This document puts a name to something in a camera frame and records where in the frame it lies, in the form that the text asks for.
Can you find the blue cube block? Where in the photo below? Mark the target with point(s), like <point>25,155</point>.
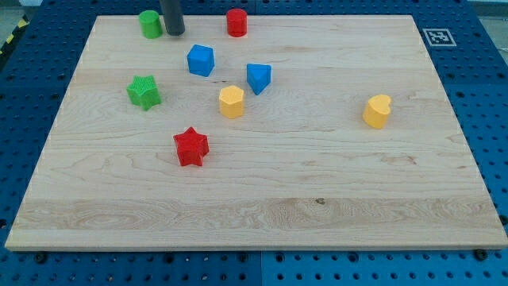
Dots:
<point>200,60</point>

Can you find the yellow hexagon block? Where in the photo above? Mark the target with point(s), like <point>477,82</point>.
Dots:
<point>231,102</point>

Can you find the light wooden board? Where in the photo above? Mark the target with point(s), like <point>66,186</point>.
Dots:
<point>299,170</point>

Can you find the red star block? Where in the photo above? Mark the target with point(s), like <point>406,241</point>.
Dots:
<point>191,147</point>

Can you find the blue triangle block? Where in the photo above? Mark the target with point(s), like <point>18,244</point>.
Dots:
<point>258,77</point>

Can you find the green star block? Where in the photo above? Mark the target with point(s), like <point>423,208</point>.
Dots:
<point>143,92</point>

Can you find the yellow heart block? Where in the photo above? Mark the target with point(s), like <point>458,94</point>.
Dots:
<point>377,111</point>

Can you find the red cylinder block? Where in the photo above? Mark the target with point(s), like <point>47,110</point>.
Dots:
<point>237,22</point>

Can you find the green cylinder block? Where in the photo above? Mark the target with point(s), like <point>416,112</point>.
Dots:
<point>150,24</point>

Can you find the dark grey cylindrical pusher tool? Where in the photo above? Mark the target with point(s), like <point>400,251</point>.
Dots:
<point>173,17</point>

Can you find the white fiducial marker tag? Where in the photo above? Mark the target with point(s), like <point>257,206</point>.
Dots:
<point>438,37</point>

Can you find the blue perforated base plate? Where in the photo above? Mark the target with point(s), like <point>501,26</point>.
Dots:
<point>36,76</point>

